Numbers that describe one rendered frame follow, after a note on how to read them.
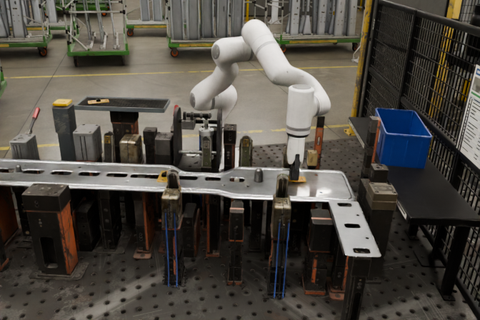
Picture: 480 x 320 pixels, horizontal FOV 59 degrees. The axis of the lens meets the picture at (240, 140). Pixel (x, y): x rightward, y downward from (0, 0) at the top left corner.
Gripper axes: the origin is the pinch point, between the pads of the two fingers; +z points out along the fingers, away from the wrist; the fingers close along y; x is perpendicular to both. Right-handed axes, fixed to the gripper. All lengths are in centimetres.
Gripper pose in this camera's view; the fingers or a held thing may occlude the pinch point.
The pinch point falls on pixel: (293, 173)
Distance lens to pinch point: 152.7
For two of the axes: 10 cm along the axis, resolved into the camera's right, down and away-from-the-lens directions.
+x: 10.0, 0.4, -0.2
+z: -0.3, 9.2, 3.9
